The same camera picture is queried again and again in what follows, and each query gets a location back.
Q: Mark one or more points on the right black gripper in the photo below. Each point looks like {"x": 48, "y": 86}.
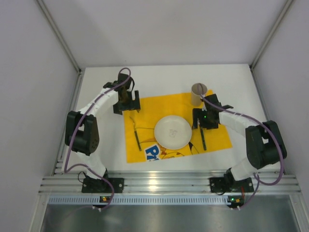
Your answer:
{"x": 205, "y": 120}

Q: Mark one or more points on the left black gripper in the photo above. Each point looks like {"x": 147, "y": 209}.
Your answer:
{"x": 127, "y": 105}

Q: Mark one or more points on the spoon with teal handle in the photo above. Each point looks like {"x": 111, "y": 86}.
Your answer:
{"x": 203, "y": 139}

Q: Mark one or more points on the fork with teal handle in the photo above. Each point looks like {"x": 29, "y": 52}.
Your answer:
{"x": 136, "y": 134}

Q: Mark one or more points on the beige cup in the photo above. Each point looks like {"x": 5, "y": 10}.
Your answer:
{"x": 197, "y": 90}

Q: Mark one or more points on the cream round plate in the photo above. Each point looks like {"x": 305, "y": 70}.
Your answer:
{"x": 173, "y": 132}

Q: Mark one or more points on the yellow cartoon cloth placemat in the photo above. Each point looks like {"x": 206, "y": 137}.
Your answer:
{"x": 152, "y": 110}

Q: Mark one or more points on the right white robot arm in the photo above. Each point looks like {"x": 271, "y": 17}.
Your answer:
{"x": 264, "y": 143}

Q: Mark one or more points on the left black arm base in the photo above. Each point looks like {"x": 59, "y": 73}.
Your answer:
{"x": 90, "y": 185}

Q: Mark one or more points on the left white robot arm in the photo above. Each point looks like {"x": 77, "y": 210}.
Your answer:
{"x": 82, "y": 134}

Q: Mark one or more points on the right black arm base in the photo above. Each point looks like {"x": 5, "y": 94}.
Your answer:
{"x": 227, "y": 184}

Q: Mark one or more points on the aluminium mounting rail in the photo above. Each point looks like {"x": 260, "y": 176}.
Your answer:
{"x": 159, "y": 182}

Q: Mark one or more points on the slotted grey cable duct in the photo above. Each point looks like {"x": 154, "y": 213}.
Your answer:
{"x": 146, "y": 200}

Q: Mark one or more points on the right aluminium frame post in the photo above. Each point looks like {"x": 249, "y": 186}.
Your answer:
{"x": 269, "y": 36}

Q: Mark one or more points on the aluminium frame post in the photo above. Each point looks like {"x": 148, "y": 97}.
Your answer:
{"x": 56, "y": 31}
{"x": 269, "y": 36}

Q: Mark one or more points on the left aluminium frame post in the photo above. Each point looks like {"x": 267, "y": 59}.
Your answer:
{"x": 56, "y": 31}

